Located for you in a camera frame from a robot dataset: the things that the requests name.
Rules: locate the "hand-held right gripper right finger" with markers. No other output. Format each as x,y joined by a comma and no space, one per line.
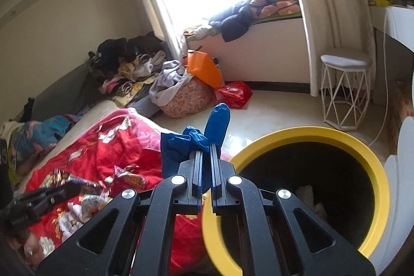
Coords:
214,185

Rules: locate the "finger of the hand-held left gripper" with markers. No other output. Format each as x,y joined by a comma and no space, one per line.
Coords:
66,189

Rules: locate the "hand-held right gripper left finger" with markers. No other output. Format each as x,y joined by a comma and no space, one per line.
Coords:
199,185

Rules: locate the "blue plastic glove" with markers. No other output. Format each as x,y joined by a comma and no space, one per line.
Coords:
181,146

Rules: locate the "yellow trash bin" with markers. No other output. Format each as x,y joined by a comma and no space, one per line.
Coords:
378,179

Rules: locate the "person's left hand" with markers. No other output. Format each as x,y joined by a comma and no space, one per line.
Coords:
26,243

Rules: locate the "blue patterned cloth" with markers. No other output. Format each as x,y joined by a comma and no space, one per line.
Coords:
42,133

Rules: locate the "red floral blanket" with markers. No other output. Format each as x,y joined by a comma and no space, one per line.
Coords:
113,146

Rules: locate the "orange and pink snack wrapper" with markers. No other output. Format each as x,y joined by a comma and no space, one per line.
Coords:
129,177

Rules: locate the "floral cloth bundle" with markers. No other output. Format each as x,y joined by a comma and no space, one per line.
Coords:
187,101

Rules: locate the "red plastic bag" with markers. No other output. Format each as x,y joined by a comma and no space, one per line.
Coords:
233,95

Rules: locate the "grey headboard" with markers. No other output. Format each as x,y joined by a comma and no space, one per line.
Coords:
61,91

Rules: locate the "lilac garment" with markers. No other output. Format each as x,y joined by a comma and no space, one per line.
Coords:
168,78

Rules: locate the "orange bag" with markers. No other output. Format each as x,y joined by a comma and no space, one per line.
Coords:
203,69

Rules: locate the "pile of clothes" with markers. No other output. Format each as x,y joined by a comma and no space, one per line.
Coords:
126,65

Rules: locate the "dark puffer jacket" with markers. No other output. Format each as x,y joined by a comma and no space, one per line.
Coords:
233,20

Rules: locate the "white curtain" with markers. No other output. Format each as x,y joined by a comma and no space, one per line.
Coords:
161,4

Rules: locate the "white scalloped panel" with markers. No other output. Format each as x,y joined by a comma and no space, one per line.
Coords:
404,182

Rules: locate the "cardboard box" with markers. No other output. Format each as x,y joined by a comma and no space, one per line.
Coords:
399,108

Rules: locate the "white desk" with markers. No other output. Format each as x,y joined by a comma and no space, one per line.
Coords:
397,23

